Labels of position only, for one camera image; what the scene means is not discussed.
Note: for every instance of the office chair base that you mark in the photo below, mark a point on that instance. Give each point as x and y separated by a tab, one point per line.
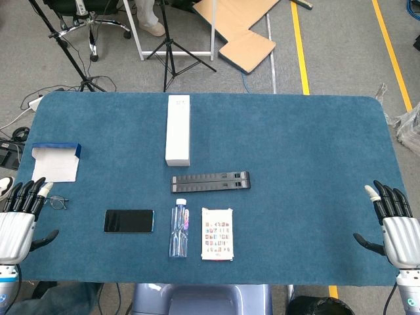
88	23

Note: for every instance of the clear plastic wrap pile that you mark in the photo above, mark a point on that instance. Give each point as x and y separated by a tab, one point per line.
405	126

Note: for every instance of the black light stand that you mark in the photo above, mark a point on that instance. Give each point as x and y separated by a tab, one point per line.
62	49

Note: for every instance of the brown cardboard sheet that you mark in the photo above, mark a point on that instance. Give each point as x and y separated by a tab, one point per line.
243	29

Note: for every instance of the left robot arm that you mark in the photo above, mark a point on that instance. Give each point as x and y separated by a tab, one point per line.
6	288

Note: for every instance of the white printed card box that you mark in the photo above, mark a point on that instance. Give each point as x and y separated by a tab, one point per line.
217	234

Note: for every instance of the white metal table frame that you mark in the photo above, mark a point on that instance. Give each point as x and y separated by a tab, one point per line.
144	33

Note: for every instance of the black trash bag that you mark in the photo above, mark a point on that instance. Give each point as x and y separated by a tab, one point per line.
316	306

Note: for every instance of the black rimmed eyeglasses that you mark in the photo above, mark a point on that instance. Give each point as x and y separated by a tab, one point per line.
58	202

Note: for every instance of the white power strip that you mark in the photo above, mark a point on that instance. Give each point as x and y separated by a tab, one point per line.
34	103

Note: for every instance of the black camera tripod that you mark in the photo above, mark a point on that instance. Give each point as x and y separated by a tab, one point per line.
172	49

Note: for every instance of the black folding laptop stand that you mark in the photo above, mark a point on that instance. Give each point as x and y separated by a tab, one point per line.
210	182

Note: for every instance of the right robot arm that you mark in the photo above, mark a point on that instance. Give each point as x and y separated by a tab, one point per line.
408	290

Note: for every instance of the blue plastic stool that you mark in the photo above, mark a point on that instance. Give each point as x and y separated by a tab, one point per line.
203	300

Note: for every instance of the blue jeans leg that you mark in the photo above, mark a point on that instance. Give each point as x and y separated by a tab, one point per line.
55	300

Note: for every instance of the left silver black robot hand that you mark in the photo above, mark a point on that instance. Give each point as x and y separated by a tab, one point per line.
14	229

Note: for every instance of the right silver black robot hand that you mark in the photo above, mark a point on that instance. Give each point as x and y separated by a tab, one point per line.
401	239

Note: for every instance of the person's beige shoe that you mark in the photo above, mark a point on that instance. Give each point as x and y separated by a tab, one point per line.
154	29

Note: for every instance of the black smartphone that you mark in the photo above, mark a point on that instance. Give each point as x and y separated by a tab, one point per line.
129	221

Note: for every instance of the black floor device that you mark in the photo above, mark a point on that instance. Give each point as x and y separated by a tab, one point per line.
9	154

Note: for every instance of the clear plastic water bottle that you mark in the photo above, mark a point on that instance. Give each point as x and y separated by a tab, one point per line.
179	229

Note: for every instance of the tall white rectangular box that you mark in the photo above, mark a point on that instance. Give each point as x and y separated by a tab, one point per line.
178	129

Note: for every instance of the white black sneaker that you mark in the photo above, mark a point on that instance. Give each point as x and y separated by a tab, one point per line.
5	187

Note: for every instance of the blue felt table mat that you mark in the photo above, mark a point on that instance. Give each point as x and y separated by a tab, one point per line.
279	183

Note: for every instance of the open blue white box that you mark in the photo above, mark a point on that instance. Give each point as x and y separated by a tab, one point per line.
56	161

